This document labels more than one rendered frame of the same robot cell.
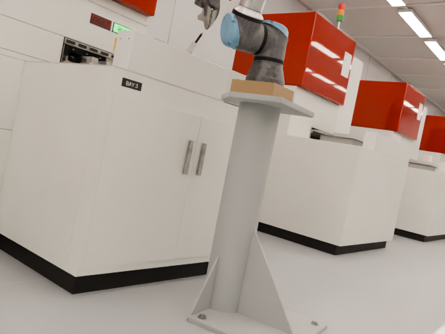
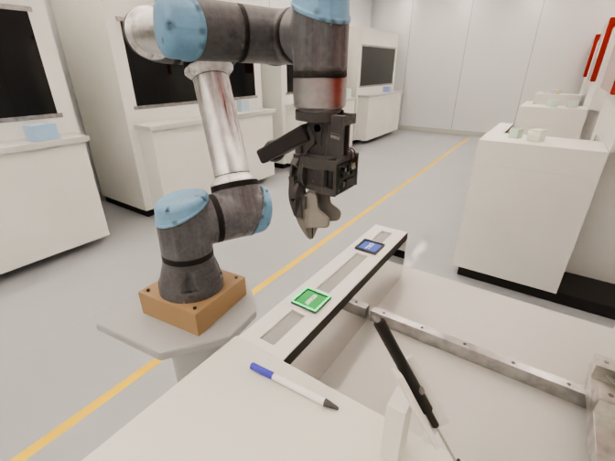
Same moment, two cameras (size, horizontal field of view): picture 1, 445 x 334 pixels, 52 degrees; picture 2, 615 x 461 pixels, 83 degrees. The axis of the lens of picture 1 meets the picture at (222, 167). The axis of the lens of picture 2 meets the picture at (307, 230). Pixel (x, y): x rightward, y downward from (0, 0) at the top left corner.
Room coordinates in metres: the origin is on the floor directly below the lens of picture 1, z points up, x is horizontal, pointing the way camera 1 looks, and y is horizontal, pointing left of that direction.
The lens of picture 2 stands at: (2.47, 0.13, 1.36)
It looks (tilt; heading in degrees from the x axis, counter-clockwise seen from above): 25 degrees down; 176
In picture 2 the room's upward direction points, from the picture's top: straight up
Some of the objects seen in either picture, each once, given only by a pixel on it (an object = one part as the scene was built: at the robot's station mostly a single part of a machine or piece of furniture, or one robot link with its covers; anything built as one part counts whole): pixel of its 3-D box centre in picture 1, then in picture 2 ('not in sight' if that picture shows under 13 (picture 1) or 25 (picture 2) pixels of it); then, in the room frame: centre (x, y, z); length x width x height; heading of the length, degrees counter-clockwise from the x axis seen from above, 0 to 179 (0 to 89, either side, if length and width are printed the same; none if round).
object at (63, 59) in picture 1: (102, 67); not in sight; (2.24, 0.67, 0.89); 0.44 x 0.02 x 0.10; 141
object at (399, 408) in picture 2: (190, 55); (415, 418); (2.24, 0.26, 1.03); 0.06 x 0.04 x 0.13; 51
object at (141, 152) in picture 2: not in sight; (188, 103); (-1.67, -0.87, 1.00); 1.80 x 1.08 x 2.00; 141
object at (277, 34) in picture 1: (270, 41); (187, 221); (1.74, -0.09, 1.05); 0.13 x 0.12 x 0.14; 119
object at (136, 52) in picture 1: (176, 69); (341, 297); (1.84, 0.26, 0.89); 0.55 x 0.09 x 0.14; 141
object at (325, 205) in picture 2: (202, 17); (324, 212); (1.93, 0.20, 1.14); 0.06 x 0.03 x 0.09; 51
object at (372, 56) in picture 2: not in sight; (363, 86); (-5.11, 1.88, 1.00); 1.80 x 1.08 x 2.00; 141
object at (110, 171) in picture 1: (140, 177); not in sight; (2.11, 0.37, 0.41); 0.96 x 0.64 x 0.82; 141
